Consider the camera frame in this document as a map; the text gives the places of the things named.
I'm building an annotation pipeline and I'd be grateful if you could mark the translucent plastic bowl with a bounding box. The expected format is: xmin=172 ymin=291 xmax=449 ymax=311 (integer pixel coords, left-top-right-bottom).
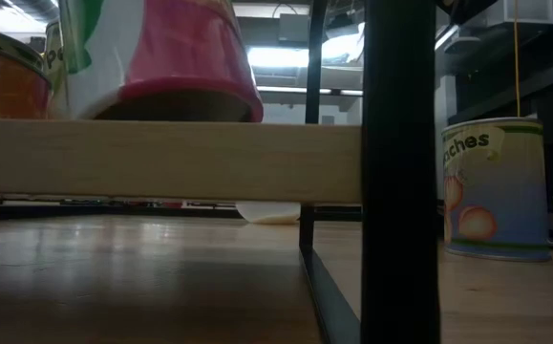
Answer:
xmin=234 ymin=201 xmax=302 ymax=226

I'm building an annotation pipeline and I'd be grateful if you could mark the orange label can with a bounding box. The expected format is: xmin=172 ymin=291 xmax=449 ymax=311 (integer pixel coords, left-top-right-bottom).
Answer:
xmin=0 ymin=23 xmax=52 ymax=121

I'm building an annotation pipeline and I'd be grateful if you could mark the yellow hanging cord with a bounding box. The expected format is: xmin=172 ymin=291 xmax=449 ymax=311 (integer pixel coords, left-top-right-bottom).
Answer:
xmin=513 ymin=0 xmax=522 ymax=118

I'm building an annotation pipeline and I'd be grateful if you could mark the black shelf end frame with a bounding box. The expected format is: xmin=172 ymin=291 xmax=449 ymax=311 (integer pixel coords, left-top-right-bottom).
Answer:
xmin=298 ymin=0 xmax=442 ymax=344

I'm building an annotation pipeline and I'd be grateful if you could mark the white ceiling box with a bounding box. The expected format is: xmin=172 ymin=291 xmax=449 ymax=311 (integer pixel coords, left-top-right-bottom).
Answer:
xmin=498 ymin=0 xmax=553 ymax=26

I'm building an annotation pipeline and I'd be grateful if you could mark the light wooden shelf board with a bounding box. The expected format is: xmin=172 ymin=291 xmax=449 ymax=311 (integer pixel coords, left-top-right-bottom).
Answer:
xmin=0 ymin=118 xmax=364 ymax=205

